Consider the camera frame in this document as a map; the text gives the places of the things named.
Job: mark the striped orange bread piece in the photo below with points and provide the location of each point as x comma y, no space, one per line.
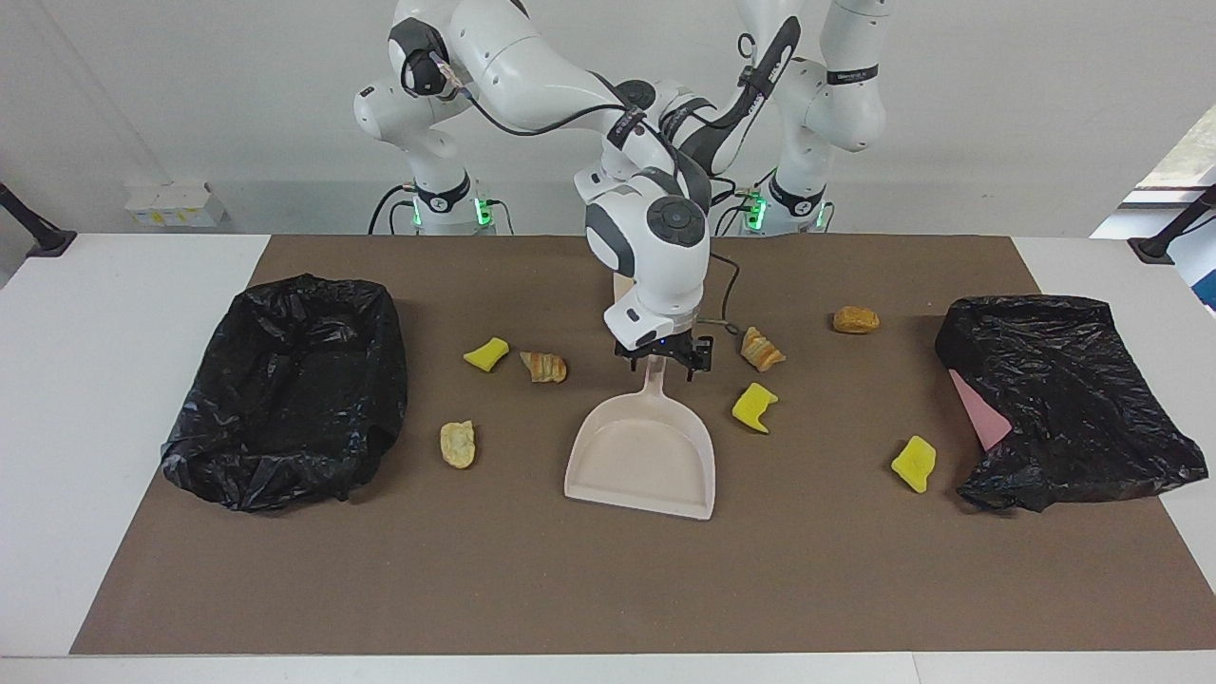
543,367

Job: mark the striped pale bread piece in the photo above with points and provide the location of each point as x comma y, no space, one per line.
762,349

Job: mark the black stand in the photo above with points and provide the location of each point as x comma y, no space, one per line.
1164,242
38,237

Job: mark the white wall box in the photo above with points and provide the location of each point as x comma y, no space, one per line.
176,204

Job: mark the pink bin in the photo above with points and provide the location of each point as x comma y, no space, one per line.
983,413

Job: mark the small yellow sponge piece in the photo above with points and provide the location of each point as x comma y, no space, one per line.
486,353

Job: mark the black trash bag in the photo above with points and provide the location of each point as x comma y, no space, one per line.
1073,399

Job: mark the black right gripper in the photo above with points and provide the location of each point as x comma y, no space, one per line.
679,347

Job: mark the beige hand brush black bristles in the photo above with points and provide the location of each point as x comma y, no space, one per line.
621,288

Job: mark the brown bread roll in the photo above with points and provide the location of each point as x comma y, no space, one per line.
856,319

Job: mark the pale yellow bread piece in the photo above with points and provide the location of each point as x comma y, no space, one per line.
458,444

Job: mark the black trash bag bin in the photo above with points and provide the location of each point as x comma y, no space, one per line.
285,380

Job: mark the beige plastic dustpan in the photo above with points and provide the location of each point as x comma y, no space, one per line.
641,456

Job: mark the brown table mat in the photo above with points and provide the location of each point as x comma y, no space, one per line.
570,589

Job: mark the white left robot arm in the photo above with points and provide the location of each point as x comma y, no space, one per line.
850,104

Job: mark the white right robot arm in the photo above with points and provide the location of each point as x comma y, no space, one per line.
532,57

